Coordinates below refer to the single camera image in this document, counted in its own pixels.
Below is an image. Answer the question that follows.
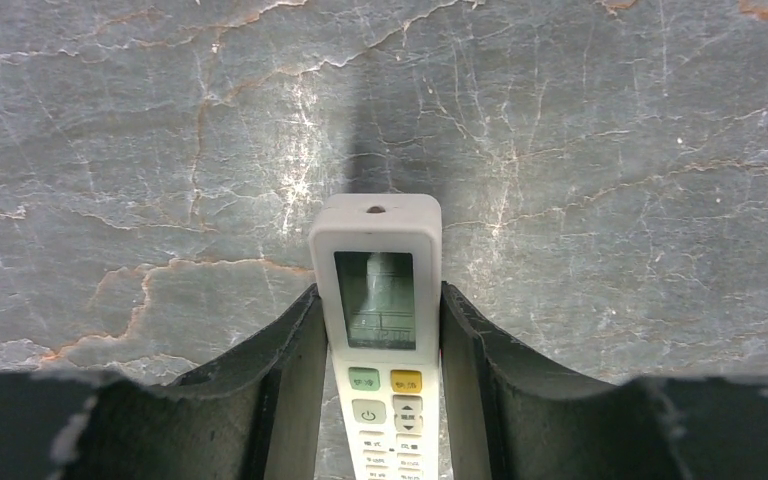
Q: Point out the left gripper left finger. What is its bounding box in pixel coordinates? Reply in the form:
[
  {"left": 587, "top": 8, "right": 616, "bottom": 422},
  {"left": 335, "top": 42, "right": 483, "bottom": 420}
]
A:
[{"left": 0, "top": 288, "right": 327, "bottom": 479}]

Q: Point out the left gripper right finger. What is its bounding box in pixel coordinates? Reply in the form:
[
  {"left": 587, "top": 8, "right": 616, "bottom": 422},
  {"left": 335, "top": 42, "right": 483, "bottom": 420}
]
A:
[{"left": 440, "top": 284, "right": 768, "bottom": 479}]

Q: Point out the white remote control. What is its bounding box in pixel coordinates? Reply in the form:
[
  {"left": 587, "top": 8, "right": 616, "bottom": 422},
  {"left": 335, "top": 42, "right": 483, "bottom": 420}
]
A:
[{"left": 308, "top": 193, "right": 442, "bottom": 479}]

